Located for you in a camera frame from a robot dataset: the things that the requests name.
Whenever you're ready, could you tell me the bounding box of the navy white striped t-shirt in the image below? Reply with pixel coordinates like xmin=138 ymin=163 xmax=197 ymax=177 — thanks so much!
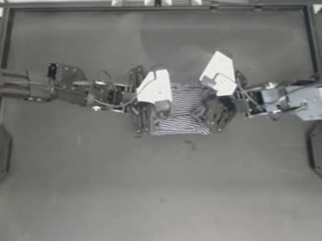
xmin=150 ymin=83 xmax=213 ymax=137

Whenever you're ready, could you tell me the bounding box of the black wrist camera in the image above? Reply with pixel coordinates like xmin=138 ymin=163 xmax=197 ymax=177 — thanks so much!
xmin=201 ymin=74 xmax=220 ymax=89

